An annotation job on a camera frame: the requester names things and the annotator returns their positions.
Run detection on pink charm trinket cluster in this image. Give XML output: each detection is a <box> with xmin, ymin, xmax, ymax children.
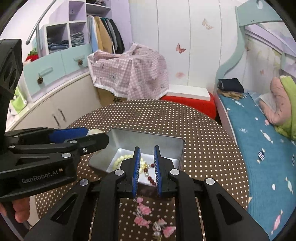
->
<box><xmin>133</xmin><ymin>196</ymin><xmax>176</xmax><ymax>240</ymax></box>

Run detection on mint bunk bed frame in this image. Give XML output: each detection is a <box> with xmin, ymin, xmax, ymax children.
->
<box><xmin>215</xmin><ymin>1</ymin><xmax>295</xmax><ymax>94</ymax></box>

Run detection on pink green rolled quilt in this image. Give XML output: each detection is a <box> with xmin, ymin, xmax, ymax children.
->
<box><xmin>259</xmin><ymin>75</ymin><xmax>295</xmax><ymax>141</ymax></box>

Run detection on pink checkered cover cloth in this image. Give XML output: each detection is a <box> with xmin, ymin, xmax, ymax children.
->
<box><xmin>88</xmin><ymin>43</ymin><xmax>169</xmax><ymax>100</ymax></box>

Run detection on folded dark clothes stack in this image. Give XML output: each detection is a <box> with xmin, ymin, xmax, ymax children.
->
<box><xmin>217</xmin><ymin>78</ymin><xmax>244</xmax><ymax>100</ymax></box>

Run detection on red storage box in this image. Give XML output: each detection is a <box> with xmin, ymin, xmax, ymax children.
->
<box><xmin>161</xmin><ymin>93</ymin><xmax>217</xmax><ymax>120</ymax></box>

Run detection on white pillow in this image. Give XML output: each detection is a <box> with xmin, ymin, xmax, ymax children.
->
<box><xmin>259</xmin><ymin>92</ymin><xmax>276</xmax><ymax>111</ymax></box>

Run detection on cardboard box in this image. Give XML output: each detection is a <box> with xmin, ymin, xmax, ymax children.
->
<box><xmin>97</xmin><ymin>88</ymin><xmax>127</xmax><ymax>107</ymax></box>

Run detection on cream bead bracelet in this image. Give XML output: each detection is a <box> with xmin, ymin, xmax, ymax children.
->
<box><xmin>112</xmin><ymin>154</ymin><xmax>149</xmax><ymax>173</ymax></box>

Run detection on white lilac shelf unit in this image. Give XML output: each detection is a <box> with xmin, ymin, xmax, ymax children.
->
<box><xmin>25</xmin><ymin>0</ymin><xmax>117</xmax><ymax>57</ymax></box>

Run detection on hanging clothes row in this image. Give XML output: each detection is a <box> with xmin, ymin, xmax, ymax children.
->
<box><xmin>87</xmin><ymin>15</ymin><xmax>125</xmax><ymax>54</ymax></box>

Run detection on dark red bead bracelet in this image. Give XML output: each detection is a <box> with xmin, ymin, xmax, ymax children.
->
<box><xmin>143</xmin><ymin>163</ymin><xmax>158</xmax><ymax>186</ymax></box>

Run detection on left hand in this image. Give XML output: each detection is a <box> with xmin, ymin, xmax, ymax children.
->
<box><xmin>12</xmin><ymin>197</ymin><xmax>30</xmax><ymax>223</ymax></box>

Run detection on silver metal tin box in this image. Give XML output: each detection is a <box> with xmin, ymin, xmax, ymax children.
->
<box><xmin>88</xmin><ymin>128</ymin><xmax>185</xmax><ymax>187</ymax></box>

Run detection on cream curved cabinet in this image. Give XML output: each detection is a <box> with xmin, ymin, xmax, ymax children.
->
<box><xmin>6</xmin><ymin>44</ymin><xmax>102</xmax><ymax>132</ymax></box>

